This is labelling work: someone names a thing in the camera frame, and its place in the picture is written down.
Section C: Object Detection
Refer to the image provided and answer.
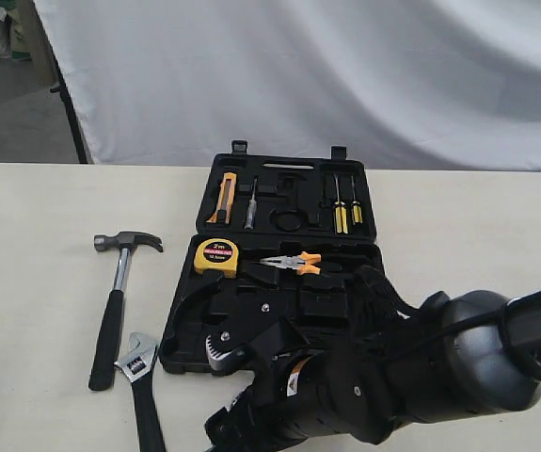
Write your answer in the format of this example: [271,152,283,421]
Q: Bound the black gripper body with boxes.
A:
[205,348,392,451]

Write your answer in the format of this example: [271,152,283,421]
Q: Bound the adjustable wrench black handle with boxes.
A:
[114,331,167,452]

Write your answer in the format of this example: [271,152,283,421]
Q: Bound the steel claw hammer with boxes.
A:
[88,231,164,392]

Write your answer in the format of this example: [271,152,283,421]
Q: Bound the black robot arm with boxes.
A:
[205,266,541,451]

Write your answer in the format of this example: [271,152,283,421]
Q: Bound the black plastic tool case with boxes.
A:
[159,139,383,374]

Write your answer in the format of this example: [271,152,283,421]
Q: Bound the yellow tape measure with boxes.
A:
[193,238,239,279]

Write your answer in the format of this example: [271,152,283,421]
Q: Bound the large yellow black screwdriver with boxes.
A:
[333,174,349,234]

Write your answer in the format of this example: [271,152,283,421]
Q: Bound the clear tester screwdriver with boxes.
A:
[244,176,258,230]

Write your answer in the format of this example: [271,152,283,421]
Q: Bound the small yellow black screwdriver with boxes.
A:
[350,175,363,225]

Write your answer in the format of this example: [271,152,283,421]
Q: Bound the orange utility knife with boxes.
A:
[207,172,237,224]

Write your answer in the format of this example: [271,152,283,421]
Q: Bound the black backdrop stand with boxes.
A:
[41,29,90,164]

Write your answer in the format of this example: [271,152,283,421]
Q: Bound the white backdrop cloth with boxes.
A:
[36,1,541,171]

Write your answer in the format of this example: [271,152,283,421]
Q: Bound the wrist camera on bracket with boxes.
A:
[205,298,310,375]

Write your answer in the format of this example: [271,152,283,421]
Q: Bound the orange handled pliers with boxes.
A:
[259,251,322,276]

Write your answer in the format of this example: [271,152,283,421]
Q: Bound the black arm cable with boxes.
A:
[354,266,525,368]

